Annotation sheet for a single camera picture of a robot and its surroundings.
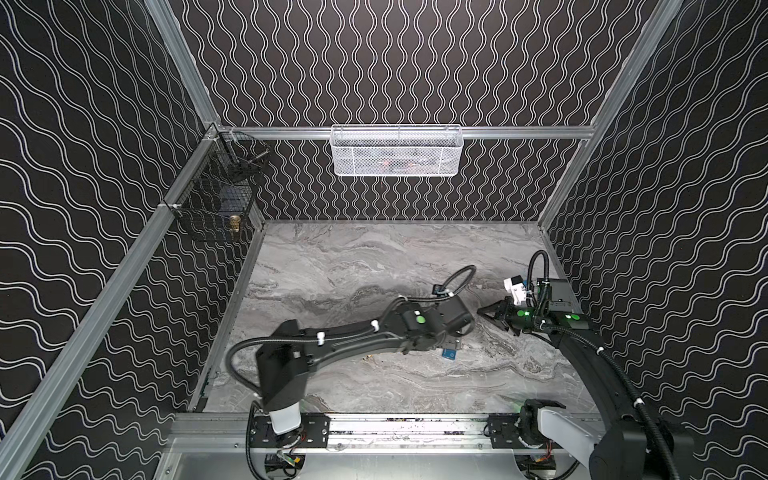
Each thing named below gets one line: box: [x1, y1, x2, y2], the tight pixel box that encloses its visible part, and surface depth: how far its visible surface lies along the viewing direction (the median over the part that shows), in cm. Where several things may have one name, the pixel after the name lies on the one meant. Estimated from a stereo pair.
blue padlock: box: [441, 348, 458, 361], surface depth 89 cm
